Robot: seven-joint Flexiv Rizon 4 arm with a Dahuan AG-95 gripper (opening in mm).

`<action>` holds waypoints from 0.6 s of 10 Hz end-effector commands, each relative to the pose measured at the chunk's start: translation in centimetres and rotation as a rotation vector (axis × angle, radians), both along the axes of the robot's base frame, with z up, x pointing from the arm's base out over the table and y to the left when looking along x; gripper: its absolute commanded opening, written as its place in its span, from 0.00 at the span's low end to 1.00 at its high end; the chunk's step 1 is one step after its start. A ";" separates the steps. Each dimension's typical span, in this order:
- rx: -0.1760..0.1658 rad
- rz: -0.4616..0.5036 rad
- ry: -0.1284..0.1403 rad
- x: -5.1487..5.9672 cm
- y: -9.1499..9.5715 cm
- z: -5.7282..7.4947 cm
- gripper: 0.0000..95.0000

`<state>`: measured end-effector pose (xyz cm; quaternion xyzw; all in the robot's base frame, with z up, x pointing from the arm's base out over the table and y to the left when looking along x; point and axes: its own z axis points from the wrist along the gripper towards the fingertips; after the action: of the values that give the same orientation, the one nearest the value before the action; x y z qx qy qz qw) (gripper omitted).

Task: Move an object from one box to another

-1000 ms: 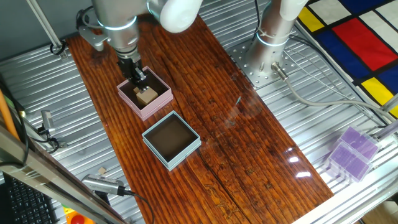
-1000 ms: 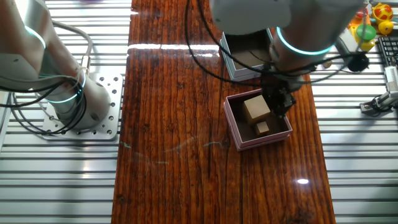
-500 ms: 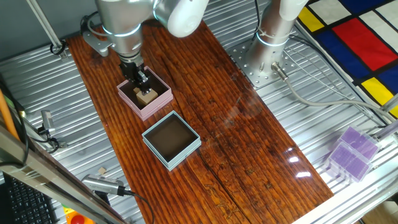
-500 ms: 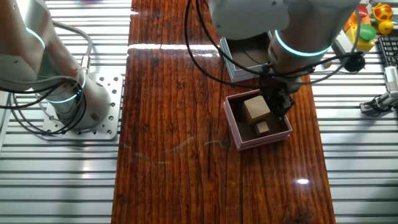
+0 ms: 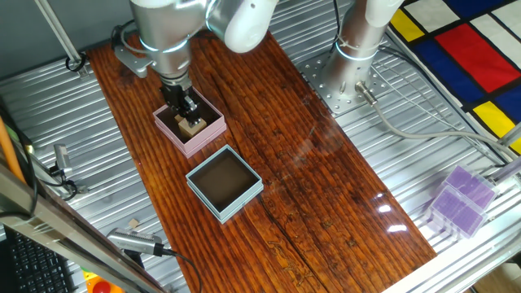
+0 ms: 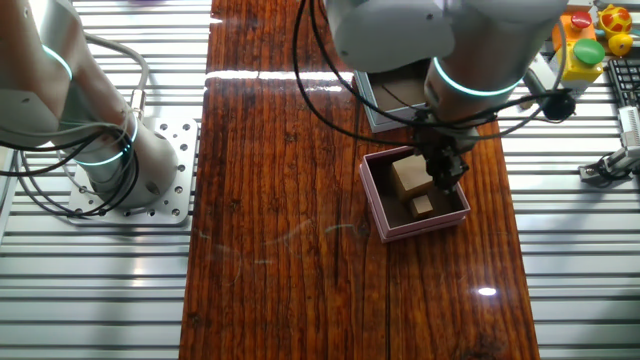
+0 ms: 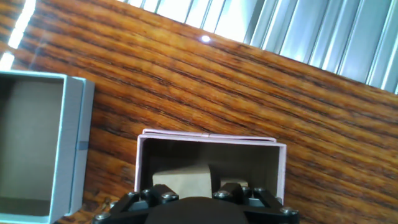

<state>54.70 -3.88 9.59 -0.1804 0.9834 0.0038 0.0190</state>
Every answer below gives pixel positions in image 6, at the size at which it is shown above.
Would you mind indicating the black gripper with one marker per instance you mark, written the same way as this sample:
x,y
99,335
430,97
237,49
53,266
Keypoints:
x,y
445,145

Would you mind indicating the large wooden cube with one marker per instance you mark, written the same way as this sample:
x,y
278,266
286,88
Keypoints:
x,y
407,177

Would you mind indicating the small wooden cube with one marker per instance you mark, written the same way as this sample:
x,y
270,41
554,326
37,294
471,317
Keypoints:
x,y
422,206

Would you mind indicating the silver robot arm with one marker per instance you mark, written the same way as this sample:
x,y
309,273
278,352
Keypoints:
x,y
390,30

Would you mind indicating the pink cardboard box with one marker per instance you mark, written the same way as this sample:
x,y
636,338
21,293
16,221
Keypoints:
x,y
420,231

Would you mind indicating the light blue cardboard box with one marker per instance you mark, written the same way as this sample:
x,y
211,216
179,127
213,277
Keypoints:
x,y
380,122

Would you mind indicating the yellow box green button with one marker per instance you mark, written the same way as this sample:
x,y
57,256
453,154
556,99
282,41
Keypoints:
x,y
580,65

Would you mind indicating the red emergency stop button box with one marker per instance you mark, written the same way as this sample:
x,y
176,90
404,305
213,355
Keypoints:
x,y
572,30

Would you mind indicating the glossy wood-grain board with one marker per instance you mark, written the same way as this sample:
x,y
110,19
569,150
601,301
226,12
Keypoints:
x,y
280,225

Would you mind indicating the black keyboard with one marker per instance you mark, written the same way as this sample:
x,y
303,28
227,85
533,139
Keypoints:
x,y
625,82

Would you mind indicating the yellow spotted toy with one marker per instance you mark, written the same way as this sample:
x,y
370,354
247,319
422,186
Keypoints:
x,y
616,22

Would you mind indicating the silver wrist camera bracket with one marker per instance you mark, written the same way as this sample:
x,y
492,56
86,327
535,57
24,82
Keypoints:
x,y
557,106

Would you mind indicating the small silver camera on mount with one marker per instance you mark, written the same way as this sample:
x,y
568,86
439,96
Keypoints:
x,y
631,125

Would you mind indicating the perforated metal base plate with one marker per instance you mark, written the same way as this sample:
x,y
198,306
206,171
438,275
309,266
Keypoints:
x,y
175,150

